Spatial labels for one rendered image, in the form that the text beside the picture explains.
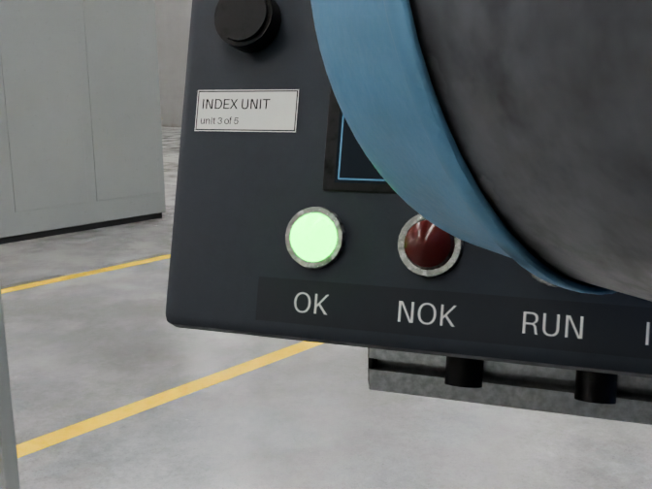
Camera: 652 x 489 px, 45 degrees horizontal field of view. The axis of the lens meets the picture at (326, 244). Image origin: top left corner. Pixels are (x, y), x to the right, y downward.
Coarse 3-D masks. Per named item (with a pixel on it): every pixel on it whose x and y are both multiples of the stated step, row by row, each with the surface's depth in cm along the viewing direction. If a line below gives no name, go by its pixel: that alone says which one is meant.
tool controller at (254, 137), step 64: (192, 0) 37; (256, 0) 34; (192, 64) 37; (256, 64) 35; (320, 64) 34; (192, 128) 36; (256, 128) 35; (320, 128) 34; (192, 192) 36; (256, 192) 35; (320, 192) 34; (384, 192) 33; (192, 256) 36; (256, 256) 35; (384, 256) 33; (192, 320) 36; (256, 320) 35; (320, 320) 34; (384, 320) 33; (448, 320) 32; (512, 320) 31; (576, 320) 30; (640, 320) 29; (448, 384) 37; (576, 384) 36
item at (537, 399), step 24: (384, 360) 41; (408, 360) 40; (432, 360) 39; (384, 384) 40; (408, 384) 40; (432, 384) 40; (504, 384) 38; (528, 384) 39; (552, 384) 38; (624, 384) 36; (648, 384) 36; (528, 408) 38; (552, 408) 38; (576, 408) 37; (600, 408) 37; (624, 408) 36; (648, 408) 36
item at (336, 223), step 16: (320, 208) 34; (288, 224) 34; (304, 224) 33; (320, 224) 33; (336, 224) 33; (288, 240) 34; (304, 240) 33; (320, 240) 33; (336, 240) 33; (304, 256) 33; (320, 256) 33; (336, 256) 33
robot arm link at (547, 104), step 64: (320, 0) 14; (384, 0) 12; (448, 0) 11; (512, 0) 10; (576, 0) 9; (640, 0) 8; (384, 64) 13; (448, 64) 11; (512, 64) 10; (576, 64) 9; (640, 64) 8; (384, 128) 14; (448, 128) 12; (512, 128) 11; (576, 128) 10; (640, 128) 9; (448, 192) 14; (512, 192) 12; (576, 192) 10; (640, 192) 9; (512, 256) 13; (576, 256) 12; (640, 256) 11
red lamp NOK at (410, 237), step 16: (416, 224) 32; (432, 224) 32; (400, 240) 32; (416, 240) 32; (432, 240) 31; (448, 240) 31; (400, 256) 32; (416, 256) 32; (432, 256) 31; (448, 256) 32; (416, 272) 32; (432, 272) 32
